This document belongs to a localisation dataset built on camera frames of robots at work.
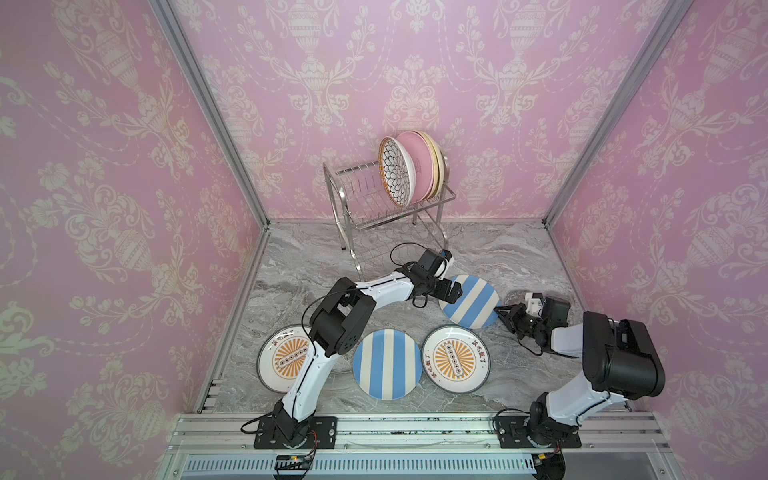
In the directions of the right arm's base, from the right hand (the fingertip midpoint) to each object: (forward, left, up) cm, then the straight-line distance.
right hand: (497, 308), depth 95 cm
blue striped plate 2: (+2, +6, -2) cm, 7 cm away
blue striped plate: (-15, +36, -1) cm, 39 cm away
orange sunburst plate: (-12, +66, -1) cm, 67 cm away
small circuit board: (-37, +59, -4) cm, 70 cm away
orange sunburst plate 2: (-15, +16, -1) cm, 22 cm away
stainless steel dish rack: (+44, +44, +9) cm, 63 cm away
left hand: (+6, +14, +3) cm, 16 cm away
